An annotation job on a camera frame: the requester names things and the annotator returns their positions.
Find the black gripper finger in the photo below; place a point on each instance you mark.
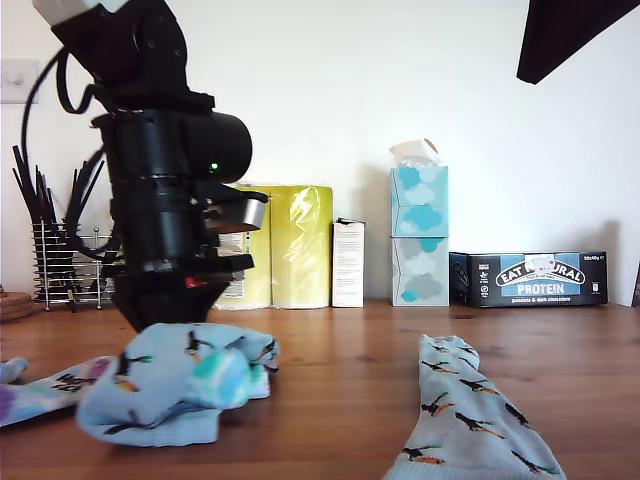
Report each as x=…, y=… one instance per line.
x=575, y=35

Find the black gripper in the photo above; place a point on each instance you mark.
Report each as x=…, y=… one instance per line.
x=165, y=235

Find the light blue toucan sock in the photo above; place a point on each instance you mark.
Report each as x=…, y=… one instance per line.
x=150, y=400
x=465, y=400

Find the white carton with black top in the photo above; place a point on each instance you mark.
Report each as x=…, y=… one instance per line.
x=348, y=265

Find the yellow paper towel pack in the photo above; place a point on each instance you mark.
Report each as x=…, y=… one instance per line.
x=300, y=250

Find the thin black stick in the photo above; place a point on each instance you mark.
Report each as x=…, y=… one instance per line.
x=80, y=192
x=32, y=182
x=27, y=195
x=85, y=192
x=43, y=195

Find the white tissue paper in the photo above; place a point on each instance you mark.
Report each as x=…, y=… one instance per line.
x=412, y=152

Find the blue cloud tissue box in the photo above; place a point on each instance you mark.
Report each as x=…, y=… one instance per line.
x=420, y=205

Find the black protein bar box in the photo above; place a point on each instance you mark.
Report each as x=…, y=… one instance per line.
x=540, y=282

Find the grey cloud tissue box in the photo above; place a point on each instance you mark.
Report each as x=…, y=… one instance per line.
x=420, y=272

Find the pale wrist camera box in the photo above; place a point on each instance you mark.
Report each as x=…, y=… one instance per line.
x=247, y=212

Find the dark frame edge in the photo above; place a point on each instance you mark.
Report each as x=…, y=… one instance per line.
x=636, y=287

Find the white wall light switch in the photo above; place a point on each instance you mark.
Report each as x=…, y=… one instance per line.
x=15, y=82

